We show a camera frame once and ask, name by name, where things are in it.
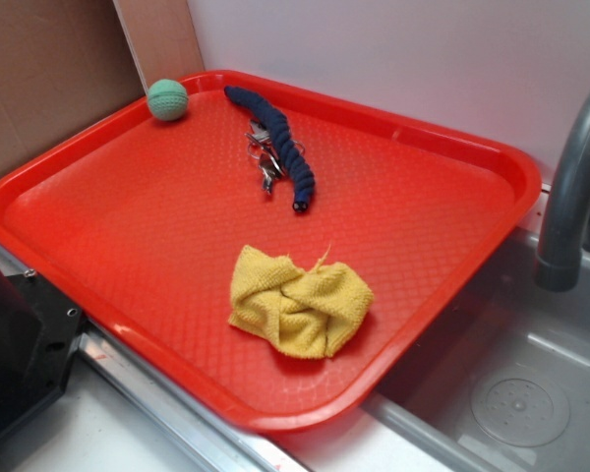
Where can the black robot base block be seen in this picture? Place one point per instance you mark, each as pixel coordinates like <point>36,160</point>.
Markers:
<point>39,329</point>

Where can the green crocheted ball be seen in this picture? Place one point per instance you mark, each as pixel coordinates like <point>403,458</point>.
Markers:
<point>167,100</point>

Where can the grey plastic sink basin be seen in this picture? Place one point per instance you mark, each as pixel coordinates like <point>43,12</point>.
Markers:
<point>500,381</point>

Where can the yellow crumpled cloth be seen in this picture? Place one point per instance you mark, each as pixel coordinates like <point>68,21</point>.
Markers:
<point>304,314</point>

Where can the brown cardboard panel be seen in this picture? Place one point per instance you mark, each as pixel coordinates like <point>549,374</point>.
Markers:
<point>65,65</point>

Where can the red plastic tray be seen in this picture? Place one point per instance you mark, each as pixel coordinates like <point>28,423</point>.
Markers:
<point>141,222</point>

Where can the silver key bunch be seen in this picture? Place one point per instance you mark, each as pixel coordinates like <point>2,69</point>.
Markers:
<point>278,155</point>

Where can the grey sink faucet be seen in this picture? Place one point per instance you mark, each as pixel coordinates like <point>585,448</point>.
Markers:
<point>565,230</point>

